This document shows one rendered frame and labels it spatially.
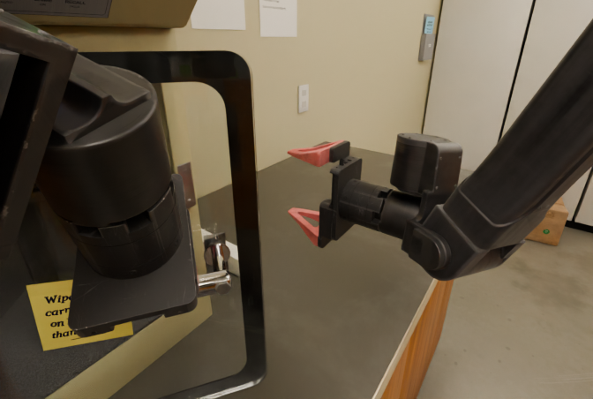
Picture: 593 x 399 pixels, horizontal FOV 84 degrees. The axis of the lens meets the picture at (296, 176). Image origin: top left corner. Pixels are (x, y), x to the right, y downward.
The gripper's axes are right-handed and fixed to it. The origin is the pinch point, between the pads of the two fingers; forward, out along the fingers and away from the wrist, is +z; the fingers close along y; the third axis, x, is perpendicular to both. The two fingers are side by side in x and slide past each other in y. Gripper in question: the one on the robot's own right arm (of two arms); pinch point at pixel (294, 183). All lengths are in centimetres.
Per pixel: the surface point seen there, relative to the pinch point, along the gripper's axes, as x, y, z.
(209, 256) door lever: 19.5, 0.1, -4.0
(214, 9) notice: -36, 28, 55
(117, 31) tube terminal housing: 16.1, 20.6, 12.1
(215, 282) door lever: 22.0, 0.6, -7.9
